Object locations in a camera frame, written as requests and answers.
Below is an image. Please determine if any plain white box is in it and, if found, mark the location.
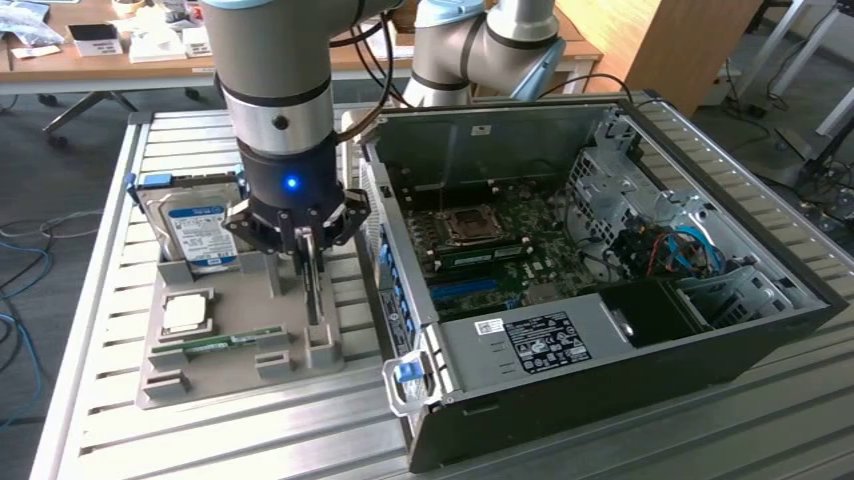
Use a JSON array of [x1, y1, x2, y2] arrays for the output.
[[180, 25, 214, 59]]

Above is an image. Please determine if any blue floor cable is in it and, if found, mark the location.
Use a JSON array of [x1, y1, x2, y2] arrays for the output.
[[0, 239, 52, 431]]

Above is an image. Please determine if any grey power supply unit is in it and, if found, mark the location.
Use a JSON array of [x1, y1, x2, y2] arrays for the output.
[[436, 294, 633, 394]]

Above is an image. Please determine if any green RAM stick on rack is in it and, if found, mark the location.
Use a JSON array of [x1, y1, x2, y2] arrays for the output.
[[154, 327, 286, 354]]

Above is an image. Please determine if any white box with cup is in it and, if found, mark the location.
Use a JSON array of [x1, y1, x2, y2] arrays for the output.
[[128, 27, 188, 64]]

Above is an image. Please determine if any hard disk with blue label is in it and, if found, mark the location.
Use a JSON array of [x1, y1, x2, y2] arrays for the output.
[[124, 168, 255, 275]]

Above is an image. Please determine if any white box with black top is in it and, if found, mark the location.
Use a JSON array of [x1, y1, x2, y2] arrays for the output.
[[66, 23, 126, 58]]

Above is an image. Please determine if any white label card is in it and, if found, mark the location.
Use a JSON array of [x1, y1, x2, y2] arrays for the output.
[[9, 44, 62, 60]]

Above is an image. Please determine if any red wire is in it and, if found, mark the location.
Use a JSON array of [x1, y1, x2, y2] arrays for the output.
[[649, 232, 675, 276]]

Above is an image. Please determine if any grey floor cable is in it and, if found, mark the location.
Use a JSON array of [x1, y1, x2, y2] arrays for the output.
[[0, 209, 106, 241]]

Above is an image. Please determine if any graphics card with black fan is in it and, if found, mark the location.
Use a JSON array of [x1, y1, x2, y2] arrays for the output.
[[295, 227, 332, 327]]

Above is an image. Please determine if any green motherboard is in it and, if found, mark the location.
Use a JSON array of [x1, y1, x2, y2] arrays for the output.
[[399, 179, 606, 321]]

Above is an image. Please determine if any grey parts rack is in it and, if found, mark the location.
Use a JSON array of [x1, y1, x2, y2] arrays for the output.
[[135, 247, 347, 411]]

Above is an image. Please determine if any metal disk bay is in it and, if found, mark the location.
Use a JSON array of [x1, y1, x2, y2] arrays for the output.
[[566, 147, 669, 221]]

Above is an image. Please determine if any clear plastic bag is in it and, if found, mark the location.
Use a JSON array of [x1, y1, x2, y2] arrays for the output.
[[0, 0, 66, 46]]

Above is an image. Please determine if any wooden desk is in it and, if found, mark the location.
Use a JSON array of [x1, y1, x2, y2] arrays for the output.
[[0, 0, 602, 96]]

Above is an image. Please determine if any wooden cabinet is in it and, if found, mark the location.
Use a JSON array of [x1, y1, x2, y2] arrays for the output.
[[557, 0, 766, 116]]

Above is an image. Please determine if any black cable over case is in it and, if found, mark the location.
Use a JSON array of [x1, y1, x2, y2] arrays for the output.
[[563, 74, 669, 109]]

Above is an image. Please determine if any stack of papers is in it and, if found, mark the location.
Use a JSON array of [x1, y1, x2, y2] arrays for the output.
[[359, 29, 416, 61]]

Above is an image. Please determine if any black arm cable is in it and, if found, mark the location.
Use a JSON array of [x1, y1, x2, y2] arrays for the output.
[[330, 0, 412, 146]]

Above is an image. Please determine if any blue wire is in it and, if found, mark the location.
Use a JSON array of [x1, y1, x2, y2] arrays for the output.
[[673, 227, 726, 276]]

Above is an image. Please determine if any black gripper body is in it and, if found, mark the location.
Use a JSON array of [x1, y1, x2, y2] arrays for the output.
[[238, 137, 344, 251]]

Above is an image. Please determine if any grey desk leg with caster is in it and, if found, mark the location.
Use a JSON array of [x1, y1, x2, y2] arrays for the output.
[[40, 89, 139, 149]]

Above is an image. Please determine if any black open PC case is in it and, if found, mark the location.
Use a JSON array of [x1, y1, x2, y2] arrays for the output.
[[339, 97, 850, 474]]

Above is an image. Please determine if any silver CPU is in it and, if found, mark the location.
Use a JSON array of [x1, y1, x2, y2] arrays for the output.
[[162, 294, 208, 334]]

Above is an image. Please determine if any CPU socket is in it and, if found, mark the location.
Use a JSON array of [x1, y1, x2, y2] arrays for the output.
[[436, 204, 506, 246]]

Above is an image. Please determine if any blue expansion slot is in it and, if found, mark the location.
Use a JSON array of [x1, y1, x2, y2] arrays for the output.
[[428, 277, 501, 301]]

